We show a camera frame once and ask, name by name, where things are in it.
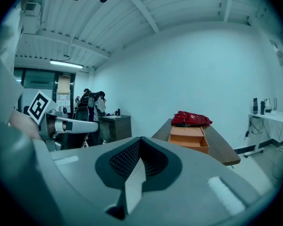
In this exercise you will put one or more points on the small black desk item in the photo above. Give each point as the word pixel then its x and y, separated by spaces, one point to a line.
pixel 118 112

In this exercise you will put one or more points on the orange box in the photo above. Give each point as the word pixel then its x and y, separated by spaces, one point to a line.
pixel 187 131

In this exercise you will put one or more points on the long ceiling light tube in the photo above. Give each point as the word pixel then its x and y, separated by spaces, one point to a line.
pixel 66 64

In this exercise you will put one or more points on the red bag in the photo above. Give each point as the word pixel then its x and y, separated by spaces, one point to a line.
pixel 193 119

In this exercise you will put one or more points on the white air conditioner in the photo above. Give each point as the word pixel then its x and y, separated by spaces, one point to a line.
pixel 31 18

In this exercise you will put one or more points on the white bottle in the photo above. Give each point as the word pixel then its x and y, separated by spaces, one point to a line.
pixel 268 106

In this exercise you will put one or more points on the dark wooden table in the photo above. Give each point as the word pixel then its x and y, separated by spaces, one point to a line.
pixel 222 149

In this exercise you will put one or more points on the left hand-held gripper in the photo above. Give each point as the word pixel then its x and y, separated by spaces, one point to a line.
pixel 41 107

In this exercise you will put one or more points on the black tall bottle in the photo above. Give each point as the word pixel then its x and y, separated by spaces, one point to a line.
pixel 255 106

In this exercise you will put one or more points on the white desk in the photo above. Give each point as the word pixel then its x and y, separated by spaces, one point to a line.
pixel 271 118

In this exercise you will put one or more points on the person's left forearm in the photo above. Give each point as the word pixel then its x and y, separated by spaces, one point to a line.
pixel 23 123

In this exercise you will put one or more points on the dark framed glass door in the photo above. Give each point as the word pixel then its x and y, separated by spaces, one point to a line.
pixel 40 83

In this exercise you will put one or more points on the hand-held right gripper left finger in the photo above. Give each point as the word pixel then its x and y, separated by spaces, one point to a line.
pixel 85 173

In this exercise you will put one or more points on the person's white shirt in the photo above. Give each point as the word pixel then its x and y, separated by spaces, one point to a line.
pixel 2 83

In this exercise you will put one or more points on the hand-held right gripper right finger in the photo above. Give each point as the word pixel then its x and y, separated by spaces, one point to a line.
pixel 191 185

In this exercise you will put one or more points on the dark grey cabinet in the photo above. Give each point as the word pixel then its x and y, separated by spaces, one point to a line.
pixel 115 128

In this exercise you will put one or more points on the black office chair with jacket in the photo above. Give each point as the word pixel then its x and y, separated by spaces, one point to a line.
pixel 83 107

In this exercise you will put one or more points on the brown paper sheet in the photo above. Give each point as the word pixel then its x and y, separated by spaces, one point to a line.
pixel 63 85

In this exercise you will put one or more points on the black short bottle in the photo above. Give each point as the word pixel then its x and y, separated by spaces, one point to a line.
pixel 262 107

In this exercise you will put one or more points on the orange box drawer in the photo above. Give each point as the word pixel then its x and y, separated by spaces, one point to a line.
pixel 188 147

